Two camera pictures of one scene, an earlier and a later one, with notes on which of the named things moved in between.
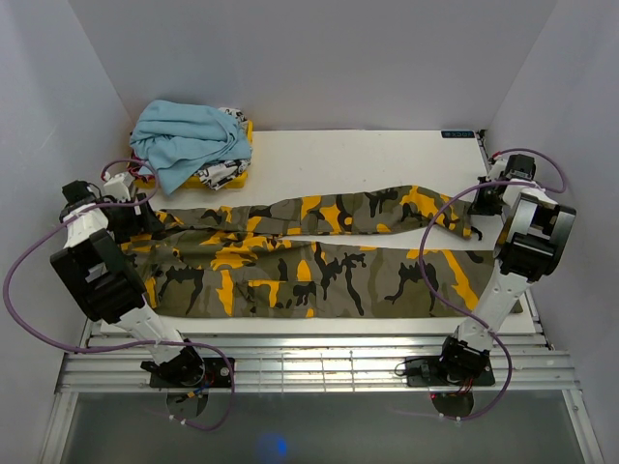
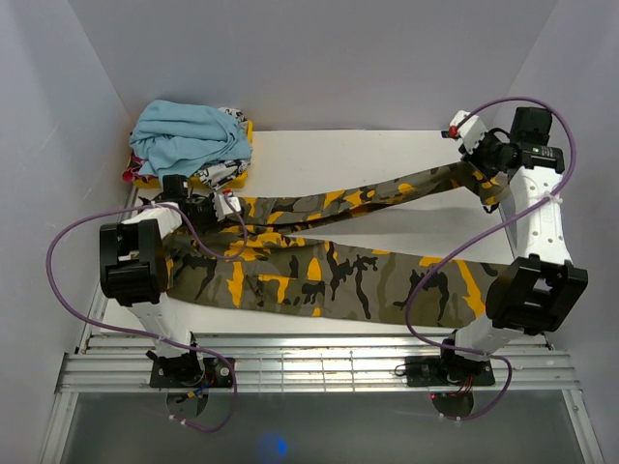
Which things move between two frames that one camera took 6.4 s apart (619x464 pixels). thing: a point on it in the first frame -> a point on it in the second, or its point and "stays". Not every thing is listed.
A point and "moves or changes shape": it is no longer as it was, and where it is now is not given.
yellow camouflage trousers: (297, 259) moves or changes shape
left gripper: (145, 222) -> (214, 220)
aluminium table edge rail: (523, 362) stays
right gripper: (477, 206) -> (472, 159)
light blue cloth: (178, 140) stays
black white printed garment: (219, 174) stays
